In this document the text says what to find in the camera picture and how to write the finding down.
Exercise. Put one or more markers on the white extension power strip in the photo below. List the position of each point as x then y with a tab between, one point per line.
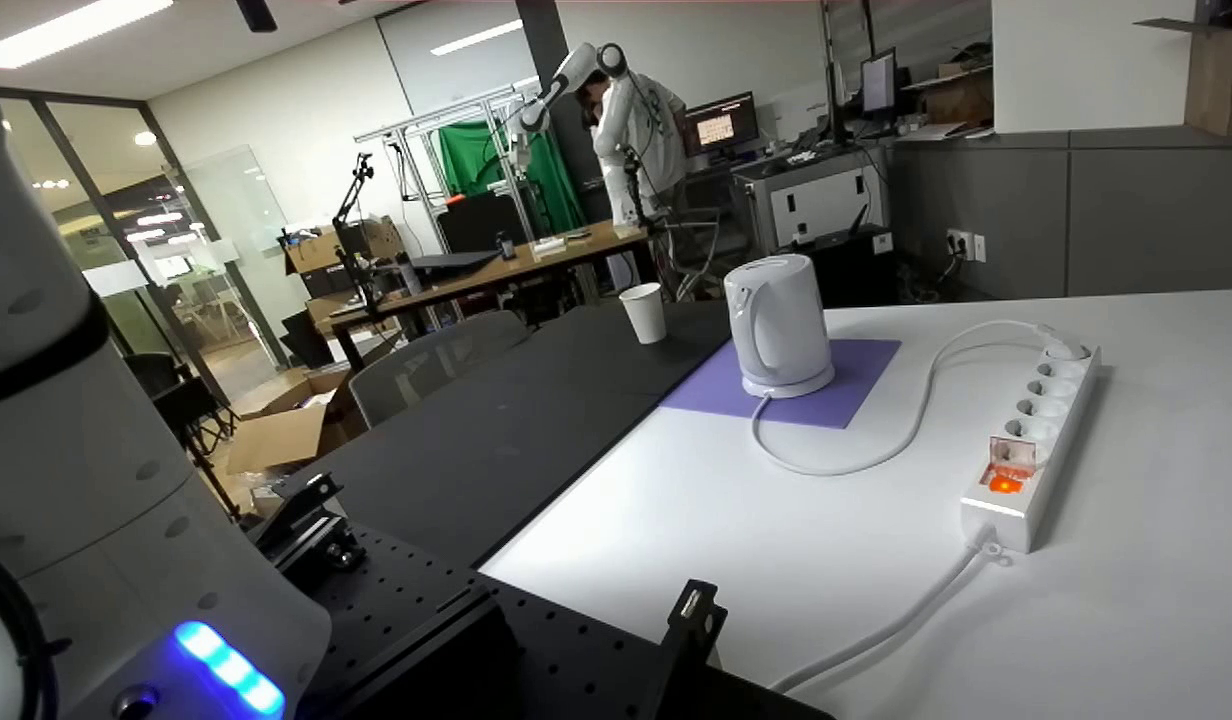
1030	450

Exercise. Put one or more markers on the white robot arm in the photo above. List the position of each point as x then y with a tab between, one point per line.
144	592

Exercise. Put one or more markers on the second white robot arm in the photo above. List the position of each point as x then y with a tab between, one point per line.
569	76

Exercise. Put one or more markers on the white electric kettle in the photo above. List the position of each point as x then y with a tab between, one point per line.
778	325

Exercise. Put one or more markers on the white paper cup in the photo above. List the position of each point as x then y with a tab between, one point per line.
647	313

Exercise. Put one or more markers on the grey office chair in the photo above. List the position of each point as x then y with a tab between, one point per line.
427	364

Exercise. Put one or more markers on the person in white hoodie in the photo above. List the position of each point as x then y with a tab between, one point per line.
637	136

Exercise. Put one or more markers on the purple mat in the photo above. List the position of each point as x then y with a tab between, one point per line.
718	387

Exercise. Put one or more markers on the grey white cabinet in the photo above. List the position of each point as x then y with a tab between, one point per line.
818	200

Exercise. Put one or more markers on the green cloth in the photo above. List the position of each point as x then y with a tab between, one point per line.
479	157

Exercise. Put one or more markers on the computer monitor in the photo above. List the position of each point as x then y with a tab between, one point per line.
725	127

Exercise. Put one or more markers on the wooden desk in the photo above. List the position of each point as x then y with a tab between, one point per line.
585	246

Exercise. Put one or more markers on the black perforated breadboard table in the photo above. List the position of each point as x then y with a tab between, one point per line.
418	626

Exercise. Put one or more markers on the cardboard box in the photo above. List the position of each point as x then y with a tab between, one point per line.
278	428

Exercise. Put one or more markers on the black clamp bracket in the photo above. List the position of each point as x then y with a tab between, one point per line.
685	648

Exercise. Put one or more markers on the black camera tripod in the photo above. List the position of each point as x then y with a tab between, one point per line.
354	254

